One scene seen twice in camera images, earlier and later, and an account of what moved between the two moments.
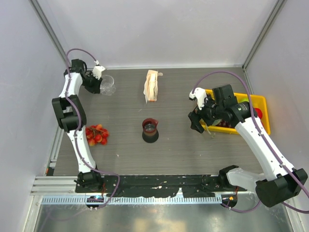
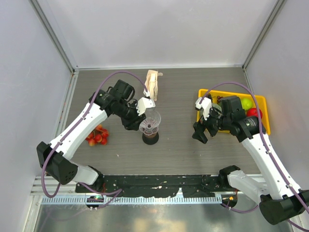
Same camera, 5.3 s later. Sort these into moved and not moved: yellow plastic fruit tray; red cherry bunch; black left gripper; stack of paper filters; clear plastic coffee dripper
Moved: clear plastic coffee dripper; black left gripper
Not moved: stack of paper filters; red cherry bunch; yellow plastic fruit tray
